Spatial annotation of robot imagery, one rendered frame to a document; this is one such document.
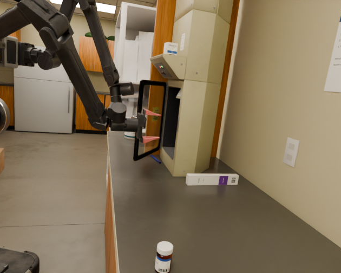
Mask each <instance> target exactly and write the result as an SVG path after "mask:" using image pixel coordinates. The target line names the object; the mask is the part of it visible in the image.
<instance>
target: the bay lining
mask: <svg viewBox="0 0 341 273"><path fill-rule="evenodd" d="M179 91H180V88H172V87H168V95H167V105H166V115H165V125H164V130H163V141H162V146H163V147H175V139H176V130H177V124H178V116H179V107H180V99H178V98H176V96H177V94H178V92H179Z"/></svg>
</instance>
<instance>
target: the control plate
mask: <svg viewBox="0 0 341 273"><path fill-rule="evenodd" d="M154 65H155V66H156V67H157V69H158V70H159V72H160V73H162V72H167V73H165V74H166V75H165V74H164V73H163V74H162V75H163V77H172V76H171V74H170V73H169V72H168V70H167V69H166V68H165V66H164V65H163V64H162V63H157V64H154Z"/></svg>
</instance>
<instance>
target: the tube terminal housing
mask: <svg viewBox="0 0 341 273"><path fill-rule="evenodd" d="M229 26H230V24H228V23H227V22H226V21H224V20H223V19H222V18H221V17H220V16H218V15H217V14H214V13H211V12H205V11H200V10H194V9H193V10H191V11H190V12H188V13H187V14H185V15H184V16H183V17H181V18H180V19H179V20H177V21H176V22H174V26H173V36H172V43H177V44H178V50H177V56H184V57H187V61H186V70H185V79H183V80H180V79H168V82H167V83H168V87H172V88H181V98H180V107H179V116H178V117H179V118H180V119H179V128H178V132H176V139H175V149H174V158H173V160H172V159H171V158H170V157H169V155H168V154H167V153H166V152H165V150H164V149H163V148H162V147H161V149H160V159H161V160H162V161H163V163H164V164H165V166H166V167H167V168H168V170H169V171H170V173H171V175H172V176H173V177H186V176H187V173H201V172H203V171H204V170H206V169H208V168H209V162H210V157H211V150H212V143H213V136H214V129H215V122H216V117H217V110H218V103H219V95H220V88H221V81H222V74H223V69H224V62H225V55H226V48H227V40H228V33H229ZM183 33H185V42H184V48H183V50H182V51H180V45H181V35H182V34H183Z"/></svg>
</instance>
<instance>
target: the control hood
mask: <svg viewBox="0 0 341 273"><path fill-rule="evenodd" d="M150 61H151V62H152V64H153V65H154V64H157V63H162V64H163V65H164V66H165V68H166V69H167V70H168V72H169V73H170V74H171V76H172V77H164V78H166V79H180V80H183V79H185V70H186V61H187V57H184V56H176V55H169V54H160V55H157V56H154V57H151V58H150ZM154 66H155V65H154ZM155 67H156V66H155ZM156 69H157V67H156ZM157 70H158V69H157ZM158 71H159V70H158ZM159 73H160V72H159ZM161 75H162V74H161ZM162 77H163V75H162Z"/></svg>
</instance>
